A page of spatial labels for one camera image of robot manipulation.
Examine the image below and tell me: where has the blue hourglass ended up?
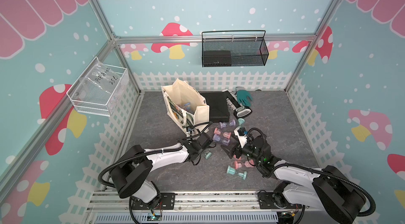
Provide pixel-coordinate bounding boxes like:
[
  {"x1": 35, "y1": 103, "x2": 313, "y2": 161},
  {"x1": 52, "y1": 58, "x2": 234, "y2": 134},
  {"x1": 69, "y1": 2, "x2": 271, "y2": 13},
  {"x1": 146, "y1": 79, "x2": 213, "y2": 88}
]
[{"x1": 182, "y1": 102, "x2": 194, "y2": 114}]

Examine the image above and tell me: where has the cream canvas tote bag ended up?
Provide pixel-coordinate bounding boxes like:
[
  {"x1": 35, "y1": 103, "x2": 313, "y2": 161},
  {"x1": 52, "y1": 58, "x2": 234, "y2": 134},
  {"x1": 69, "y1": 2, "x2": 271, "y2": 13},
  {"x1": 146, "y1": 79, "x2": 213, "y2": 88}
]
[{"x1": 161, "y1": 79, "x2": 209, "y2": 136}]

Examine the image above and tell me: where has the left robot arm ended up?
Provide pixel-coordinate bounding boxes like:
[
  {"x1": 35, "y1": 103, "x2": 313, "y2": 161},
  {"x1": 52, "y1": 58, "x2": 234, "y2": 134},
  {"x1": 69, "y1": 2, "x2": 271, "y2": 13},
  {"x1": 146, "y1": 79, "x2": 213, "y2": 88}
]
[{"x1": 98, "y1": 122, "x2": 213, "y2": 209}]

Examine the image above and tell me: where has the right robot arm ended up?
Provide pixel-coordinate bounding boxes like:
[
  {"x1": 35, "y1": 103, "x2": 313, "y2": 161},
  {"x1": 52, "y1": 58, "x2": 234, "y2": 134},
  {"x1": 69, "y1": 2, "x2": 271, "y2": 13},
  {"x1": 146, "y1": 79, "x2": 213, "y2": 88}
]
[{"x1": 222, "y1": 127, "x2": 377, "y2": 224}]

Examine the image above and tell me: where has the pink hourglass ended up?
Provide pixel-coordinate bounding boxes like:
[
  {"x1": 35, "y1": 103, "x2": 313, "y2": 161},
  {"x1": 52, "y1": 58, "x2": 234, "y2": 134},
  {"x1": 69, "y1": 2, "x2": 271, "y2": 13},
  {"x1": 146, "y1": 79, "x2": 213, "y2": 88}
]
[{"x1": 233, "y1": 161, "x2": 253, "y2": 169}]

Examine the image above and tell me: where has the teal hourglass by brush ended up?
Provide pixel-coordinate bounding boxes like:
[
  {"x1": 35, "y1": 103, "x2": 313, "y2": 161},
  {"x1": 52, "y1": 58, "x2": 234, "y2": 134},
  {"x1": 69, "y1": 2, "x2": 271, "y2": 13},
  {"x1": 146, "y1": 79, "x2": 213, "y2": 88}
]
[{"x1": 238, "y1": 118, "x2": 245, "y2": 126}]

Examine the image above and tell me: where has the green hourglass front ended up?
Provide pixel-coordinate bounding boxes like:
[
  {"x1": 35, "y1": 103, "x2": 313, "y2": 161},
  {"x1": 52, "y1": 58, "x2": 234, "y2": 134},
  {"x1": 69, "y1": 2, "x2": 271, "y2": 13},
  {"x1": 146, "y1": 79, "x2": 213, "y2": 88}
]
[{"x1": 226, "y1": 166, "x2": 247, "y2": 180}]

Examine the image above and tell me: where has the plastic bag in basket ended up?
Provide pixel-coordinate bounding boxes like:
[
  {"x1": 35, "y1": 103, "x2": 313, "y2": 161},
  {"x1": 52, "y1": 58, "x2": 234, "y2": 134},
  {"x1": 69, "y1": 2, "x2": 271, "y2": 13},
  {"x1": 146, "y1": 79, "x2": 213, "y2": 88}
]
[{"x1": 78, "y1": 57, "x2": 127, "y2": 111}]

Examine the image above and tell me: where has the black white hair brush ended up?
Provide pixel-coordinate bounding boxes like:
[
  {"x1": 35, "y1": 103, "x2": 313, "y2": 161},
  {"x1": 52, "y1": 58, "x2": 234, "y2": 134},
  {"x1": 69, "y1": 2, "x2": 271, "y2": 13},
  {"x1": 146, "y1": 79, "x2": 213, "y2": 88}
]
[{"x1": 222, "y1": 89, "x2": 252, "y2": 119}]

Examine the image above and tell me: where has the black flat box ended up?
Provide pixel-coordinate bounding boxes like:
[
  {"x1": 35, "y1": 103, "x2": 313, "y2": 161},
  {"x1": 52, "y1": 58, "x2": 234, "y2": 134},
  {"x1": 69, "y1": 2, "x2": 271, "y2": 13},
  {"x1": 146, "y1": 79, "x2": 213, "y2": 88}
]
[{"x1": 201, "y1": 92, "x2": 230, "y2": 123}]

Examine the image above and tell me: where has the green rubber glove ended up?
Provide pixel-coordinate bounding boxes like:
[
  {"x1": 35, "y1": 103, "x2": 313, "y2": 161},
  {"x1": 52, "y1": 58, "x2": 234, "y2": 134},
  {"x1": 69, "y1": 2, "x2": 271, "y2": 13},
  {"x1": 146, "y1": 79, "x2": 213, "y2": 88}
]
[{"x1": 236, "y1": 87, "x2": 253, "y2": 107}]

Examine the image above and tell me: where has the black box in basket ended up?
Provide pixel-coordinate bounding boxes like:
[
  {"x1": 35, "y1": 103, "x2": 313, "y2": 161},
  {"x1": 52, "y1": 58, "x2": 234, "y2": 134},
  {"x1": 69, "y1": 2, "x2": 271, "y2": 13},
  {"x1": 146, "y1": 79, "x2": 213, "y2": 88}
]
[{"x1": 202, "y1": 50, "x2": 232, "y2": 67}]

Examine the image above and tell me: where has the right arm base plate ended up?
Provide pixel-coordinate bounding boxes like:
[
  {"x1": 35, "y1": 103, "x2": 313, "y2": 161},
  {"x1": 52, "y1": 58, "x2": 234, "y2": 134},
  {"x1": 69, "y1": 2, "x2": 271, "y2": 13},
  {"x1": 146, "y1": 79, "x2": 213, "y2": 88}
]
[{"x1": 256, "y1": 190, "x2": 302, "y2": 210}]

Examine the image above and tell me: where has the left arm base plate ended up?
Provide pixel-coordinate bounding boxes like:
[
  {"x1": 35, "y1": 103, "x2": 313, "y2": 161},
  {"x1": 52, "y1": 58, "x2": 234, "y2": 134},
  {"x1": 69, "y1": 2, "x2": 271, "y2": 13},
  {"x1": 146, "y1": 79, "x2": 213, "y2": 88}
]
[{"x1": 132, "y1": 192, "x2": 176, "y2": 210}]

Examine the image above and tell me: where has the black mesh wall basket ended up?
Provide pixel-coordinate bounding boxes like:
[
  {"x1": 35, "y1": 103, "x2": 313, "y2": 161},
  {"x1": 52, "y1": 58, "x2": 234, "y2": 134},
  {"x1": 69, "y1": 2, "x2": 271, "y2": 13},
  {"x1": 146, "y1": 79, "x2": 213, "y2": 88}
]
[{"x1": 201, "y1": 30, "x2": 269, "y2": 67}]

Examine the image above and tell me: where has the clear wire wall basket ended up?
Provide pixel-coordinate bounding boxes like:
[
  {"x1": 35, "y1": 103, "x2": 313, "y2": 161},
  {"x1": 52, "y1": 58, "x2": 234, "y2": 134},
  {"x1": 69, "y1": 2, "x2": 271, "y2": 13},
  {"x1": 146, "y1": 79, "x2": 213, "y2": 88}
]
[{"x1": 66, "y1": 57, "x2": 129, "y2": 117}]

